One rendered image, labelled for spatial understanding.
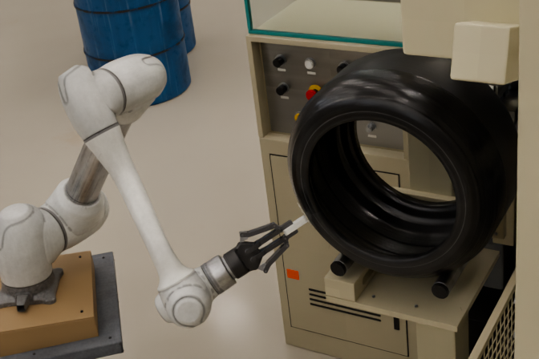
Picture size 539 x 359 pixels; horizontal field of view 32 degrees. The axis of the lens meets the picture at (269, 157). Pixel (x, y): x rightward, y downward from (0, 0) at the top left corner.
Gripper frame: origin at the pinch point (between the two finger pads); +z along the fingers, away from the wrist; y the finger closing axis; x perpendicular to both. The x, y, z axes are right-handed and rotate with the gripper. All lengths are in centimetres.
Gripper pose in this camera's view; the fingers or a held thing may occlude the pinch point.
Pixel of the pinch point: (294, 225)
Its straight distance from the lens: 243.3
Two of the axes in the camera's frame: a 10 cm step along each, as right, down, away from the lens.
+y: 5.3, 8.3, 1.6
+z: 8.4, -5.4, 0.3
